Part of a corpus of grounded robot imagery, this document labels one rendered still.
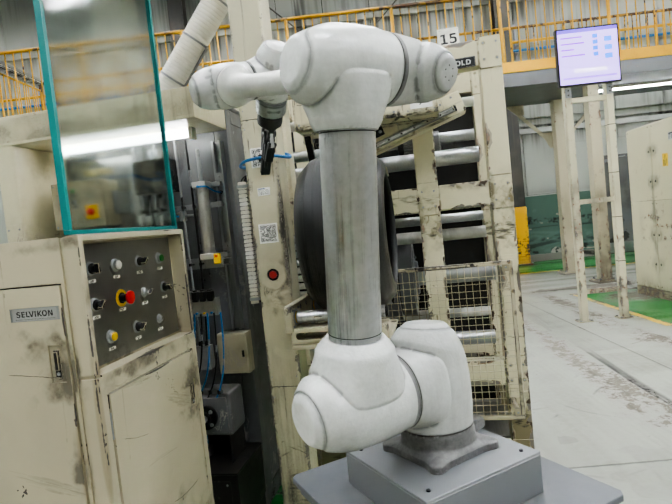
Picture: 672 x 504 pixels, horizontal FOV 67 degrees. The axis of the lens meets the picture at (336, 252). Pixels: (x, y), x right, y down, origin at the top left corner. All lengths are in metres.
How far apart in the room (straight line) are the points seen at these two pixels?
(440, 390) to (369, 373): 0.19
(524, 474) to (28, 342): 1.24
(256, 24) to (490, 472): 1.68
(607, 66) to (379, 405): 5.19
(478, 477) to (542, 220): 10.92
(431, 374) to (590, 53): 5.03
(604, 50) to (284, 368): 4.71
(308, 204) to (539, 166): 10.42
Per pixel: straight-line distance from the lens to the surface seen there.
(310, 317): 1.88
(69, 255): 1.47
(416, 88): 0.97
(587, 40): 5.85
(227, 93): 1.35
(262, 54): 1.44
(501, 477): 1.10
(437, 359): 1.04
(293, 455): 2.16
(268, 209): 1.97
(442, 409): 1.06
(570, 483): 1.24
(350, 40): 0.88
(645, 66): 8.71
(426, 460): 1.10
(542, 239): 11.87
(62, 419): 1.58
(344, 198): 0.87
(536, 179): 11.92
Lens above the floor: 1.23
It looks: 3 degrees down
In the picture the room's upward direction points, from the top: 6 degrees counter-clockwise
